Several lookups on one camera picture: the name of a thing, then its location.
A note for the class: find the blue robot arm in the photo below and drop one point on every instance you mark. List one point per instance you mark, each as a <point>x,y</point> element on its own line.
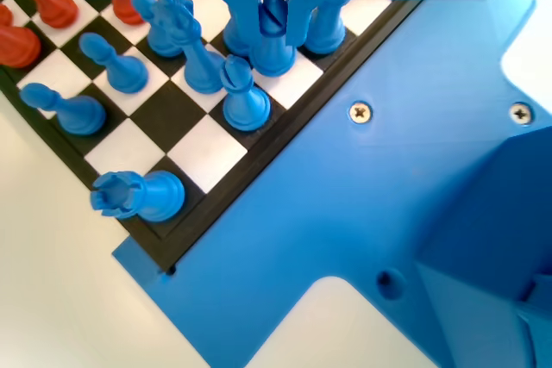
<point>496,213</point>

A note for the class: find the blue chess rook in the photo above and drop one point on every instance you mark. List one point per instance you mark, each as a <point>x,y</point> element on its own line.
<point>155,195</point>
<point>325,36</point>

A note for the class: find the blue chess queen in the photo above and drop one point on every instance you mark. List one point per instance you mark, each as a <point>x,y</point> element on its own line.
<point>200,70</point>

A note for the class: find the red chess queen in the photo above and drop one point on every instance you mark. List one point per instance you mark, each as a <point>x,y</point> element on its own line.
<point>17,45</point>

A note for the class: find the black and white chessboard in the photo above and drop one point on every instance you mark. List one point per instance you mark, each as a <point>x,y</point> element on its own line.
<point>125,148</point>

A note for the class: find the silver base plate screw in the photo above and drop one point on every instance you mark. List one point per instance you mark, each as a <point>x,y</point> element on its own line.
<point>521,114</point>
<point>361,113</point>

